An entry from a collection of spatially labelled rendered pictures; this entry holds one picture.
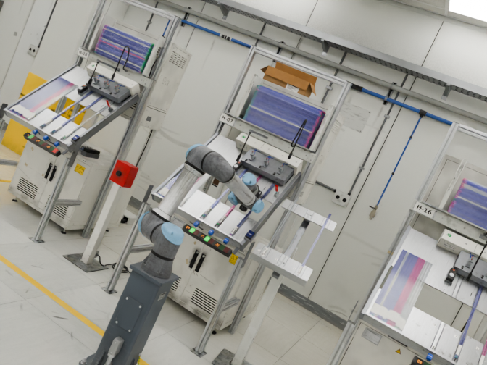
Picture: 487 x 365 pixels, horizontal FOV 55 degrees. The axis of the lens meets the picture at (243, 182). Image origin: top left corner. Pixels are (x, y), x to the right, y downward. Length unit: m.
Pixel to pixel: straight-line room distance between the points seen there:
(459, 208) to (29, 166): 3.19
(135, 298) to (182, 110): 3.31
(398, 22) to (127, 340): 3.71
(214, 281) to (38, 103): 1.90
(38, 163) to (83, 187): 0.50
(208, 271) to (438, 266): 1.43
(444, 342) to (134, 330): 1.55
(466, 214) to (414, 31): 2.27
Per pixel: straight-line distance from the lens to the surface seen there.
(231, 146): 3.34
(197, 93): 5.27
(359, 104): 4.69
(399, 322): 2.68
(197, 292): 3.29
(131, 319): 2.34
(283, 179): 3.05
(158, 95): 4.03
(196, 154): 2.33
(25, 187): 4.20
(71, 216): 3.87
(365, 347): 3.02
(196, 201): 3.00
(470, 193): 3.04
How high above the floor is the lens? 1.35
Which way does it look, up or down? 6 degrees down
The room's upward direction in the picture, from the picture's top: 25 degrees clockwise
